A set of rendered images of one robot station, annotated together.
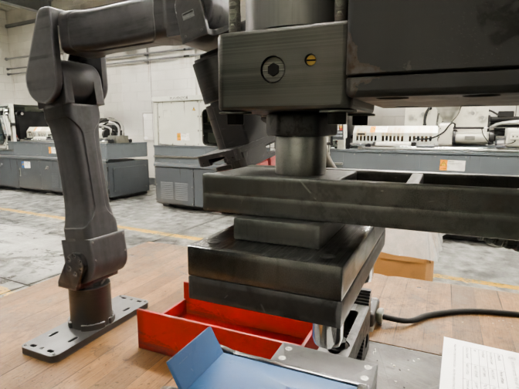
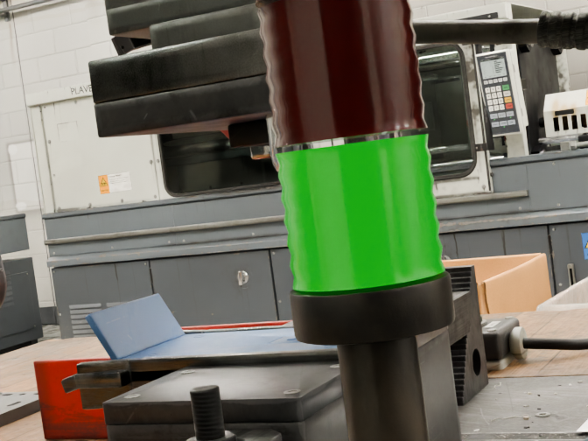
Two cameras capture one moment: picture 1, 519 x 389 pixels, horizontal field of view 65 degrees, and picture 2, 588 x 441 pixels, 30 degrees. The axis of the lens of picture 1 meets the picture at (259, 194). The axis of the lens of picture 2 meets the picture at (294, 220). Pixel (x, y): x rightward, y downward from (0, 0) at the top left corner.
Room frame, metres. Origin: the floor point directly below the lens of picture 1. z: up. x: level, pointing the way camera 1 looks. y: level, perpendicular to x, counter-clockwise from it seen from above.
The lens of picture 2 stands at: (-0.26, -0.06, 1.08)
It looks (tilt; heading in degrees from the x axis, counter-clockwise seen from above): 3 degrees down; 2
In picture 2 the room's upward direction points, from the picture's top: 7 degrees counter-clockwise
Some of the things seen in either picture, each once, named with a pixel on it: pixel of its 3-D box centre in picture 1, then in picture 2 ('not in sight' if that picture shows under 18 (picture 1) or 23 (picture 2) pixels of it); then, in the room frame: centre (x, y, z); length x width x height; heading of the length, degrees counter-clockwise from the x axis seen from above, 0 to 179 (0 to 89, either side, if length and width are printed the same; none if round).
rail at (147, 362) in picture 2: not in sight; (243, 377); (0.28, 0.00, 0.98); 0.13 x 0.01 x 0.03; 66
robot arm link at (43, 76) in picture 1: (129, 52); not in sight; (0.56, 0.17, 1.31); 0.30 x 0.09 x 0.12; 64
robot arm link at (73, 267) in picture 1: (93, 264); not in sight; (0.61, 0.26, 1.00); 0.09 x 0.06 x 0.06; 154
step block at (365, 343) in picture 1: (355, 326); (449, 333); (0.52, -0.13, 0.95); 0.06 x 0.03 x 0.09; 156
